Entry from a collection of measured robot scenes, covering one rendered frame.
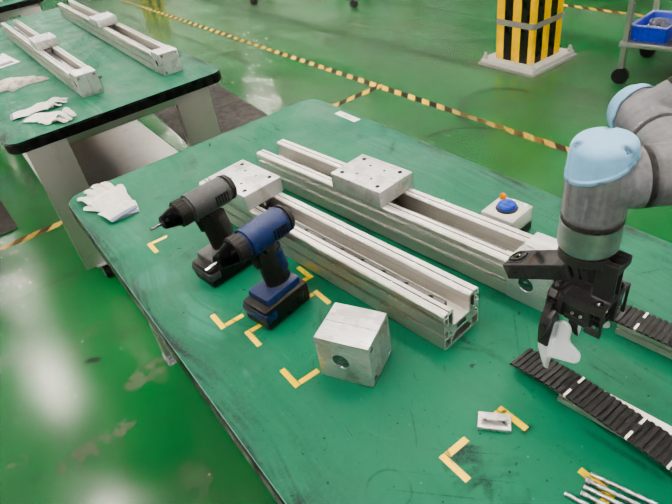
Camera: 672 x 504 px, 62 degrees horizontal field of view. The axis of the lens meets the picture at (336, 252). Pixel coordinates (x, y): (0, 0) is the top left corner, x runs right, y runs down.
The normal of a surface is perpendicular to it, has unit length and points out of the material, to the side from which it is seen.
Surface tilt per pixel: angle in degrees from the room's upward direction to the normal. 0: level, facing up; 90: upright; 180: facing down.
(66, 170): 90
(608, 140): 0
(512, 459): 0
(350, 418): 0
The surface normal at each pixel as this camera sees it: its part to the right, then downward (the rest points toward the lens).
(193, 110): 0.58, 0.42
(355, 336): -0.14, -0.79
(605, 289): -0.73, 0.49
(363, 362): -0.41, 0.59
